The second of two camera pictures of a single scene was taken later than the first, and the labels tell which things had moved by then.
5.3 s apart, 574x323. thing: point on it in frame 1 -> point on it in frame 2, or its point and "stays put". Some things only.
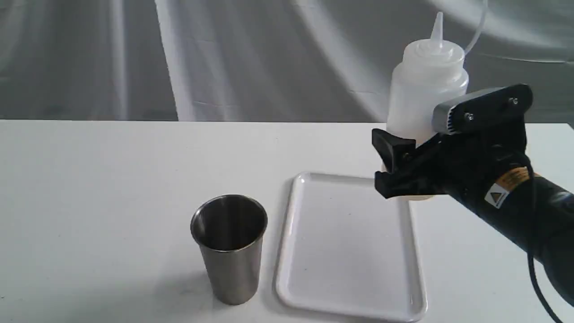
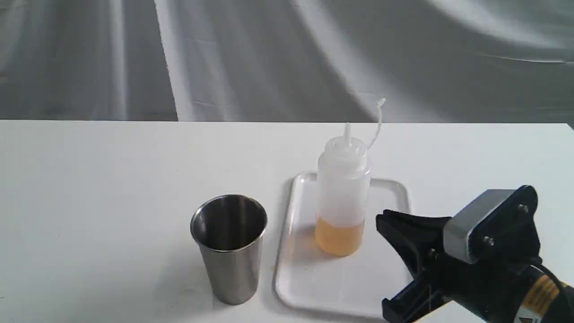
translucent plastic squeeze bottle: x=430 y=72 -> x=343 y=177
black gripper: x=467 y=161 -> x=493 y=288
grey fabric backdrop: x=267 y=60 stays put
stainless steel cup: x=229 y=229 stays put
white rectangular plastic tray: x=346 y=250 stays put
